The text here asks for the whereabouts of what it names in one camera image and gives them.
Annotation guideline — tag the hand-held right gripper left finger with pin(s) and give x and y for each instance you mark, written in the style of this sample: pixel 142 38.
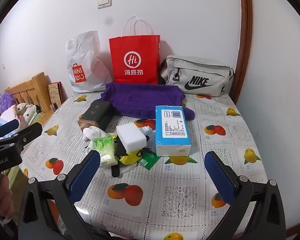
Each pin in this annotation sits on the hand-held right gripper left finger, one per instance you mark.
pixel 86 177

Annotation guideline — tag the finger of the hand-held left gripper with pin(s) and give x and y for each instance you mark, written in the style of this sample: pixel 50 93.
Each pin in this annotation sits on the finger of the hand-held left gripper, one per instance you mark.
pixel 30 132
pixel 7 127

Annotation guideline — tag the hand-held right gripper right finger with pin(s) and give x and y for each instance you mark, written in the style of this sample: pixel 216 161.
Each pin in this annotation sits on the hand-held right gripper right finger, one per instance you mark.
pixel 220 177

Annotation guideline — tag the green tissue pack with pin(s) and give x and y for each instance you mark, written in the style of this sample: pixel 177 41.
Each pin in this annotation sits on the green tissue pack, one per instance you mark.
pixel 105 147

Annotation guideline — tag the white glove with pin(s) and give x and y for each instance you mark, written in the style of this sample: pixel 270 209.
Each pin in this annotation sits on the white glove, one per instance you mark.
pixel 93 133

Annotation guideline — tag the yellow utility knife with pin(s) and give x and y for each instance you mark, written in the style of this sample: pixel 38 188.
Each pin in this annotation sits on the yellow utility knife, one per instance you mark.
pixel 130 158

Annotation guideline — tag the person's left hand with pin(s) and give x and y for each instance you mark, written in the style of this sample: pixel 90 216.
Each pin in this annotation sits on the person's left hand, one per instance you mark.
pixel 5 197

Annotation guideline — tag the white spotted plush toy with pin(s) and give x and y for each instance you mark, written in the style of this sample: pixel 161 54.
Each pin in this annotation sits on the white spotted plush toy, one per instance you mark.
pixel 27 112

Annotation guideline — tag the purple plush toy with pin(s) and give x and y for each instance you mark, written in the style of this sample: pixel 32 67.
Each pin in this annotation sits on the purple plush toy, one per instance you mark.
pixel 7 101

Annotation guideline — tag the wooden headboard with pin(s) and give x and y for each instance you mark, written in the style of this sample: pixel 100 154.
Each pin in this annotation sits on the wooden headboard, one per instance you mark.
pixel 32 87

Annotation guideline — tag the brown patterned book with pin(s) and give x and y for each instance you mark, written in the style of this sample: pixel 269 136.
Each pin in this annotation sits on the brown patterned book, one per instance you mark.
pixel 54 92

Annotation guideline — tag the fruit print tablecloth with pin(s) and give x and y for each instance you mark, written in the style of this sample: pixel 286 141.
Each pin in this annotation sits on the fruit print tablecloth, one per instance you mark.
pixel 165 180

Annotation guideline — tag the dark green gift box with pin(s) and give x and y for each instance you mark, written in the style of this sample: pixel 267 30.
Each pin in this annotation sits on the dark green gift box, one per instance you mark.
pixel 97 115

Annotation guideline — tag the small green packet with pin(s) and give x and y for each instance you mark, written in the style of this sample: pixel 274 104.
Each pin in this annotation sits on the small green packet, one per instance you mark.
pixel 148 159

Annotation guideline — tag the blue tissue pack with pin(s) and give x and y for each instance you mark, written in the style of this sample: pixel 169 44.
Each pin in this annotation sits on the blue tissue pack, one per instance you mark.
pixel 172 125

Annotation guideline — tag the white plastic shopping bag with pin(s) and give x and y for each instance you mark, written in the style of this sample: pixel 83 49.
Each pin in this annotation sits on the white plastic shopping bag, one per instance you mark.
pixel 82 55

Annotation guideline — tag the purple towel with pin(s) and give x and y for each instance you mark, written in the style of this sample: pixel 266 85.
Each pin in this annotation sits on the purple towel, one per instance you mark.
pixel 140 97

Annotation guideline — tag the grey waist bag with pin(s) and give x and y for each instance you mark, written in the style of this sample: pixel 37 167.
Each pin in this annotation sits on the grey waist bag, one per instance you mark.
pixel 202 70

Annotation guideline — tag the red paper shopping bag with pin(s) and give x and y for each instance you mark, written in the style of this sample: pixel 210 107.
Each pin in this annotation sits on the red paper shopping bag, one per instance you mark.
pixel 135 50

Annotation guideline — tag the white light switch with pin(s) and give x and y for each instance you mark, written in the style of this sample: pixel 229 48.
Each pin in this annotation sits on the white light switch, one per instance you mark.
pixel 104 1

